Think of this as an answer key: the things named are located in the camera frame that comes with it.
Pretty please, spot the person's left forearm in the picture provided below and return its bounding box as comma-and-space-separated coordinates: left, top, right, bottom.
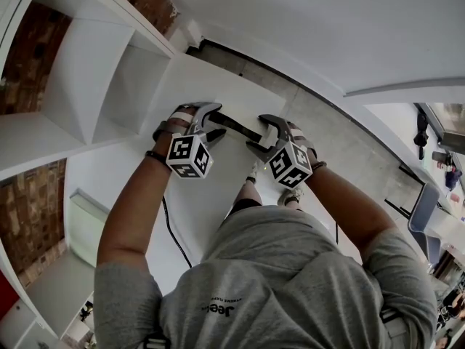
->
97, 147, 174, 268

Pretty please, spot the person's left leg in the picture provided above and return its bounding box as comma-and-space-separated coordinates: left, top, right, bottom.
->
231, 180, 263, 214

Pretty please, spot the blue chair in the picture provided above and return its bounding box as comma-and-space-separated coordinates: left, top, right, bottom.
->
384, 182, 443, 268

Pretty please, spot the white shelf unit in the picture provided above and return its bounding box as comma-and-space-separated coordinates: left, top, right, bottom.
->
0, 0, 181, 349

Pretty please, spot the black bracelet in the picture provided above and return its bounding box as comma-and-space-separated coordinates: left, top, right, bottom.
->
144, 150, 171, 172

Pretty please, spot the dark object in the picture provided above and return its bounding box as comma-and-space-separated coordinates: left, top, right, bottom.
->
207, 110, 272, 145

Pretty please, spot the person's right shoe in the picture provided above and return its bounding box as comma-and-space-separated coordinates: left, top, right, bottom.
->
278, 186, 305, 207

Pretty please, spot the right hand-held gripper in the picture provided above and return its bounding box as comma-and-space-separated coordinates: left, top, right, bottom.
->
246, 113, 318, 190

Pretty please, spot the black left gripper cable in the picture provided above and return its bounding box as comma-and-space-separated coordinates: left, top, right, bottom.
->
161, 194, 193, 268

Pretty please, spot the grey T-shirt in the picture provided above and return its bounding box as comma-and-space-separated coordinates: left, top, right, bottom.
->
93, 205, 439, 349

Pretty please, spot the black harness strap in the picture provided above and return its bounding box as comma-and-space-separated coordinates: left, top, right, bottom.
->
379, 306, 405, 340

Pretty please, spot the white desk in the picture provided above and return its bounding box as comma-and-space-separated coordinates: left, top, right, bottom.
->
63, 55, 288, 341

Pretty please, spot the black pouch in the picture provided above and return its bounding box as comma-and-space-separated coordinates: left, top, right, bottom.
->
413, 113, 430, 161

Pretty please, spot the person's right forearm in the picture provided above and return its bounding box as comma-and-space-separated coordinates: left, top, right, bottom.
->
304, 161, 397, 267

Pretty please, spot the black-framed window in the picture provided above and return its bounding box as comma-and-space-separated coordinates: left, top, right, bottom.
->
424, 102, 465, 148

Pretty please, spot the white box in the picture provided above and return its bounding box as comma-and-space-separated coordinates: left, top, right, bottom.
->
67, 188, 110, 267

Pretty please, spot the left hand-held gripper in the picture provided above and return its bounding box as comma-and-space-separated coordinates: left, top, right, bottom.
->
152, 102, 228, 180

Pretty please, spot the purple bag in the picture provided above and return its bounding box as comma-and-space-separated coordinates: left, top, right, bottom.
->
445, 165, 463, 191

